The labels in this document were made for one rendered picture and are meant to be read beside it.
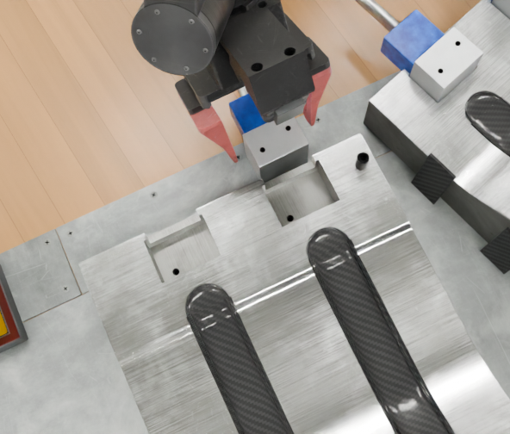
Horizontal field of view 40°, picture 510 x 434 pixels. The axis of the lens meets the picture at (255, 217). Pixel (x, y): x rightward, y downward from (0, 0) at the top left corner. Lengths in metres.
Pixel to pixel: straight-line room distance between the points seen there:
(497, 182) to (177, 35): 0.31
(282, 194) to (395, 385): 0.18
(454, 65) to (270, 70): 0.22
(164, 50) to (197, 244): 0.19
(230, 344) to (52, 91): 0.34
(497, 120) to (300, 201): 0.20
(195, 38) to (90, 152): 0.28
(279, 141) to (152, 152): 0.14
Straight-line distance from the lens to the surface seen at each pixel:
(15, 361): 0.70
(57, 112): 0.75
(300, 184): 0.62
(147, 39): 0.49
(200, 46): 0.48
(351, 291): 0.58
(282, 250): 0.58
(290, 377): 0.57
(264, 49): 0.50
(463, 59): 0.66
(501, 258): 0.67
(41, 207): 0.72
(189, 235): 0.61
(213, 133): 0.59
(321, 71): 0.60
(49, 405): 0.69
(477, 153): 0.66
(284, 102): 0.51
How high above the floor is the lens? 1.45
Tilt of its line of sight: 75 degrees down
